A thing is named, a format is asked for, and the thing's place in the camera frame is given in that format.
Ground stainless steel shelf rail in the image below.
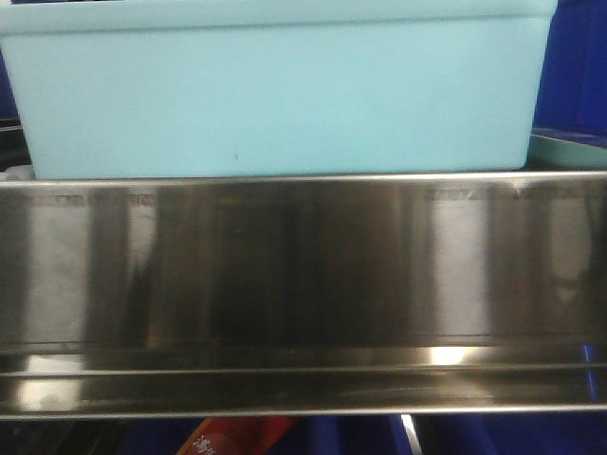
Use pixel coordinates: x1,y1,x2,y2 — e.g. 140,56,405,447
1,172,606,419

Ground light blue plastic bin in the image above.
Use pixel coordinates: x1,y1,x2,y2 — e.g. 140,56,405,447
1,1,557,179

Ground dark blue crate right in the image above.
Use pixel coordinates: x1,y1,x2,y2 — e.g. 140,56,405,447
534,1,606,137

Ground red printed package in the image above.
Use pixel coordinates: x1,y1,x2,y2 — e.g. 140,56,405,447
177,416,299,455

